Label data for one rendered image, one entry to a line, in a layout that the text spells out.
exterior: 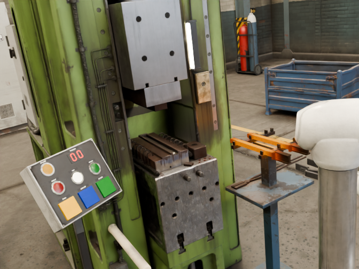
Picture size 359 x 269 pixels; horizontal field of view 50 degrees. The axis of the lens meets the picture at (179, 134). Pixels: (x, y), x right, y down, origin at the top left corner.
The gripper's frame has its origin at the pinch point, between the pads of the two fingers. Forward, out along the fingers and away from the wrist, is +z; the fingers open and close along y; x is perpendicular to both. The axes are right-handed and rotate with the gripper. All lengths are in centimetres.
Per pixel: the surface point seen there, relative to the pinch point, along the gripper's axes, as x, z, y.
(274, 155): 0.8, 17.7, -2.3
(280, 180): -25.8, 35.1, 18.7
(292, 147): 0.8, 18.6, 11.2
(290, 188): -25.9, 24.4, 15.6
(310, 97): -63, 238, 287
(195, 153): -3, 56, -22
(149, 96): 34, 57, -45
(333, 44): -54, 504, 686
